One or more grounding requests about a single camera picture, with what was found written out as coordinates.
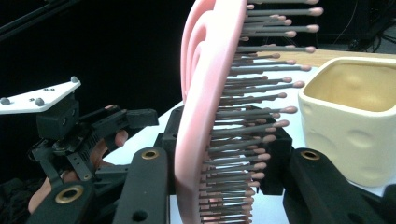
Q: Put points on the cream square ceramic cup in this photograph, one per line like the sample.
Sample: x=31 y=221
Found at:
x=348 y=140

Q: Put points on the pink hairbrush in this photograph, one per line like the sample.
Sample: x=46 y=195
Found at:
x=202 y=93

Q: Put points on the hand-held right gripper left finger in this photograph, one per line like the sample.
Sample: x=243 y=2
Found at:
x=146 y=186

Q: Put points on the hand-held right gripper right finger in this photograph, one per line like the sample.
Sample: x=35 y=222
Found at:
x=311 y=186

